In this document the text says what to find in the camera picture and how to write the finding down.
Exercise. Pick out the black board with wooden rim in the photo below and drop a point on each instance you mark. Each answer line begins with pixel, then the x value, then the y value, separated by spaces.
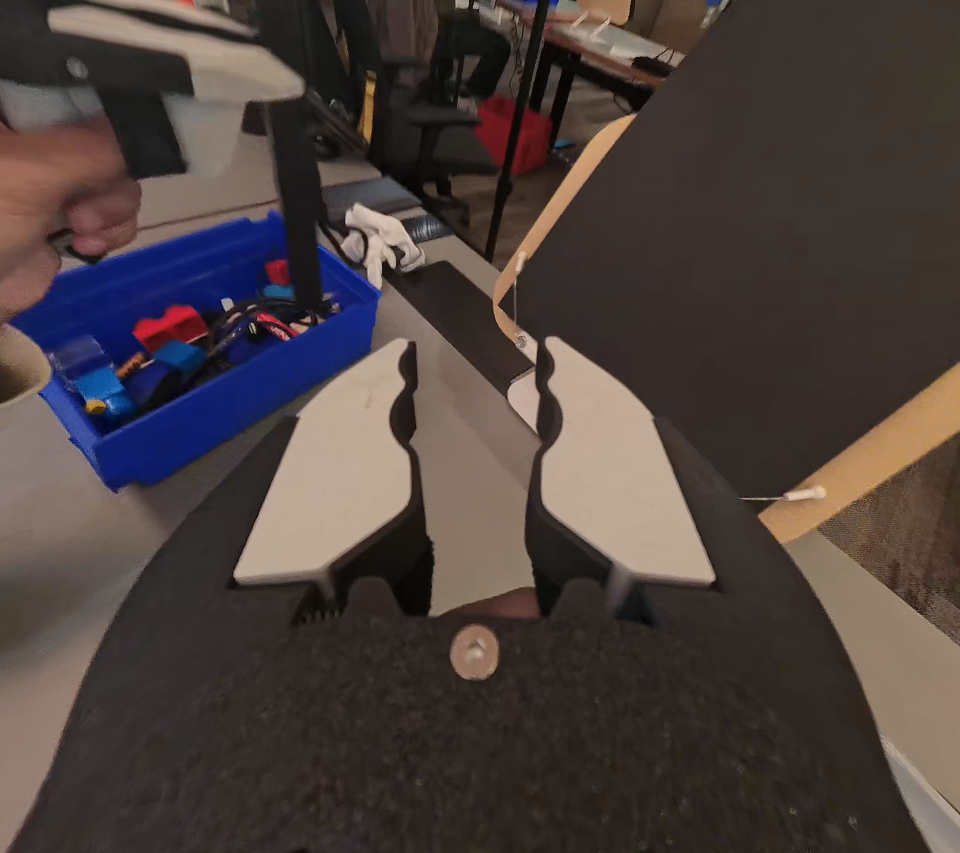
pixel 712 230

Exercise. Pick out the black long rectangular bar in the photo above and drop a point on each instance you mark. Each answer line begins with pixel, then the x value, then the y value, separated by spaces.
pixel 300 230

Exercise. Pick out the red bin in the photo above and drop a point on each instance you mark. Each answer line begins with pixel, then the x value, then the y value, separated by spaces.
pixel 517 137

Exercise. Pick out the red and black toy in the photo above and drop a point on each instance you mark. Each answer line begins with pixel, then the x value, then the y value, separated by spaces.
pixel 277 272

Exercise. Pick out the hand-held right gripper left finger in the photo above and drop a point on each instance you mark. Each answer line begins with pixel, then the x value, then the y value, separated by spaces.
pixel 337 485

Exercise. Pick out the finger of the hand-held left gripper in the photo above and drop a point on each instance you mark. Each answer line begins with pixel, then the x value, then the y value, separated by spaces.
pixel 240 73
pixel 150 2

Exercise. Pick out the dark cased smartphone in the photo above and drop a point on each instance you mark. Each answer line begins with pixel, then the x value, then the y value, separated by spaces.
pixel 371 197

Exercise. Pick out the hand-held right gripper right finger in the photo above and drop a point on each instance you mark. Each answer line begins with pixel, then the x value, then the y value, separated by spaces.
pixel 622 493

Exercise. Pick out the blue plastic bin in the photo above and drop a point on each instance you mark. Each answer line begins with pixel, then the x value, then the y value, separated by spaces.
pixel 225 410

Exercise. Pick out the person's left hand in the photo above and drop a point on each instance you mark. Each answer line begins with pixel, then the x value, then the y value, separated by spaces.
pixel 45 193

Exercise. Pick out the white crumpled glove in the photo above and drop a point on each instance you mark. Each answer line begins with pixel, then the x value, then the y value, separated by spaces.
pixel 379 238

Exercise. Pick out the grey desk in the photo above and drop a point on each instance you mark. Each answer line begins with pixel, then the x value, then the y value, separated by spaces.
pixel 465 493

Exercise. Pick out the black flat pad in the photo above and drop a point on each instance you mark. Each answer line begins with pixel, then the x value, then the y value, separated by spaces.
pixel 429 227

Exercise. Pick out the red toy block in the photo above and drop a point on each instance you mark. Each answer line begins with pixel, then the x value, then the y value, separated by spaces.
pixel 171 328

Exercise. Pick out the small blue block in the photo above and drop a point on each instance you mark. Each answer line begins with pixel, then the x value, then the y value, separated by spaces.
pixel 105 392

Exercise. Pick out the light blue toy block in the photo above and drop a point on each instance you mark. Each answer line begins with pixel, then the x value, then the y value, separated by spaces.
pixel 180 356

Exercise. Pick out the wooden table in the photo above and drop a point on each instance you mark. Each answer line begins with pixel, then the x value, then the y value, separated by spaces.
pixel 600 39

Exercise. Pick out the clear plastic cube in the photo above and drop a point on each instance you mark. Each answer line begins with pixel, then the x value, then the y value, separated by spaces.
pixel 79 358

